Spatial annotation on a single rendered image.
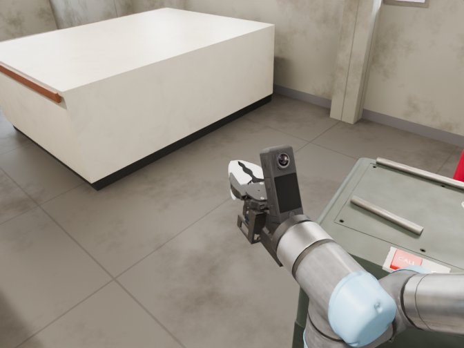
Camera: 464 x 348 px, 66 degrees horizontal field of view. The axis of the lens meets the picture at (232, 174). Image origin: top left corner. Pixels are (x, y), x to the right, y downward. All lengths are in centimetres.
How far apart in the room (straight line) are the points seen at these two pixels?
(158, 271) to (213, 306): 49
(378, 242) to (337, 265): 55
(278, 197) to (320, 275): 13
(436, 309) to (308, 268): 16
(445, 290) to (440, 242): 56
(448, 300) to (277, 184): 25
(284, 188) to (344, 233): 51
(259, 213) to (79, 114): 268
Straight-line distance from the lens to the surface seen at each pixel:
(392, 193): 119
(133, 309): 246
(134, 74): 332
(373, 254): 97
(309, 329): 53
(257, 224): 56
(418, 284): 55
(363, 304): 44
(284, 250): 50
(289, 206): 53
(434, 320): 54
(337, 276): 45
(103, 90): 319
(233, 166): 63
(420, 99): 428
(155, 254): 272
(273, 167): 51
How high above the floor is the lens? 194
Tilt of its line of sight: 35 degrees down
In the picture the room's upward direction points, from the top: 3 degrees counter-clockwise
